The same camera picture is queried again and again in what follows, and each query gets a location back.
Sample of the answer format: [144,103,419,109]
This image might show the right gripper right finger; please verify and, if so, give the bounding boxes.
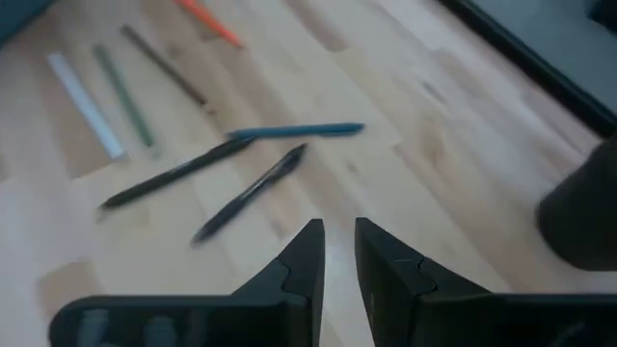
[355,217,617,347]

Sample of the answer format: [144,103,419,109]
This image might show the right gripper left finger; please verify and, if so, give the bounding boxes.
[47,219,326,347]

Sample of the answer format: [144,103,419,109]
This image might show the black pen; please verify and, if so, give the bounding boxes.
[190,143,309,248]
[94,136,256,214]

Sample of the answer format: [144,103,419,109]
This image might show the blue pen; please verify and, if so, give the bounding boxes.
[225,121,366,142]

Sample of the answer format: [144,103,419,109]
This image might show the black pencil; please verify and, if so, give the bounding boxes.
[119,23,209,108]

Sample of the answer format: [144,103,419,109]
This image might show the white pencil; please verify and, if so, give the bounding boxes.
[46,51,129,162]

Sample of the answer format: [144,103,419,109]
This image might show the orange pencil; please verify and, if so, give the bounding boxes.
[172,0,245,49]

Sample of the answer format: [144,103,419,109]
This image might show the black plant pot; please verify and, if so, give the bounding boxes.
[534,134,617,272]

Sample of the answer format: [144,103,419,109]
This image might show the green pencil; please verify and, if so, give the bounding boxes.
[92,42,158,149]

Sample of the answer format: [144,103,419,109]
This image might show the teal plastic bin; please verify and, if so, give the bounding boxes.
[0,0,55,45]

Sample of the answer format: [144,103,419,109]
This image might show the black aluminium table frame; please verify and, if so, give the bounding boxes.
[436,0,617,140]

